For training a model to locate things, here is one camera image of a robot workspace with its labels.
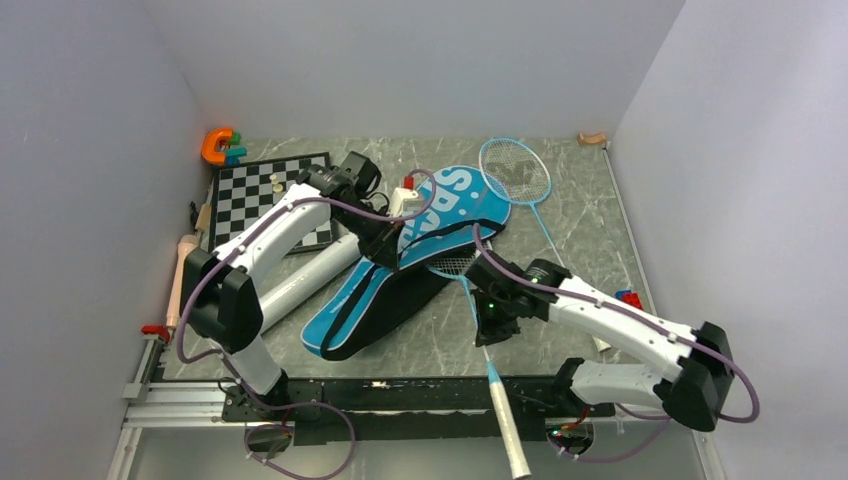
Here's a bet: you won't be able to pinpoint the tan curved wooden piece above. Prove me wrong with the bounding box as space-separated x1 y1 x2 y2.
577 132 608 146

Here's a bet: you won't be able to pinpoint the white shuttlecock tube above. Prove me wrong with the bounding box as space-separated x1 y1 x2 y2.
260 233 361 334

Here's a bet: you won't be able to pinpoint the blue racket cover bag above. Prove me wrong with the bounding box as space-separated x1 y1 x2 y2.
300 166 511 361

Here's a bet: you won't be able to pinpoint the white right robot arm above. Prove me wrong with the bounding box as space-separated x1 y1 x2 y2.
464 254 736 432

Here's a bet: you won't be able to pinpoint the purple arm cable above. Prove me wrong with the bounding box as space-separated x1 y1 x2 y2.
471 223 762 465
175 168 439 480

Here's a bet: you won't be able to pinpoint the orange horseshoe magnet toy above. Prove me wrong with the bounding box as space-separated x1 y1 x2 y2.
200 127 235 167

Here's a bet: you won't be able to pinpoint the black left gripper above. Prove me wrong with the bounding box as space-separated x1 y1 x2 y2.
335 201 406 274

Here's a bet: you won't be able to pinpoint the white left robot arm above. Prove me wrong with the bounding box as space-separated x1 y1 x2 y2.
174 152 402 420

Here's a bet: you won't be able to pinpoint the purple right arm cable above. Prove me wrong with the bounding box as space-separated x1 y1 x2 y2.
471 223 762 465

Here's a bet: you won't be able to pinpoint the wooden handle tool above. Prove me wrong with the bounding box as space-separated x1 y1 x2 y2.
194 203 211 233

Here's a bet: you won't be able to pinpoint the red grey clamp tool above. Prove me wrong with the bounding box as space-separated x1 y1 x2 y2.
140 324 172 345

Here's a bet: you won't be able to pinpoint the blue badminton racket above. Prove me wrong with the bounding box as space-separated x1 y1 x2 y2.
427 249 532 479
478 137 614 356

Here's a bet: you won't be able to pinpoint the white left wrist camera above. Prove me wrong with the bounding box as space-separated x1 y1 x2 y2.
388 175 423 218

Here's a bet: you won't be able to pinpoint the aluminium frame rail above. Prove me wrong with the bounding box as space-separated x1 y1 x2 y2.
105 337 727 480

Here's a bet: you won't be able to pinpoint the teal toy block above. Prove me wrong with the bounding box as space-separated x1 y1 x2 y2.
224 131 247 166

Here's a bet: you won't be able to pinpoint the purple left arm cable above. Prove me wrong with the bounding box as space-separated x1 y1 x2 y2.
175 168 439 480

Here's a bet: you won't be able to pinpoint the red blue toy blocks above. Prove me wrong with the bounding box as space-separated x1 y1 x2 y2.
615 289 644 310

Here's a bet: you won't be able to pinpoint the black white chessboard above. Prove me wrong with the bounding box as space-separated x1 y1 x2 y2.
207 152 331 251

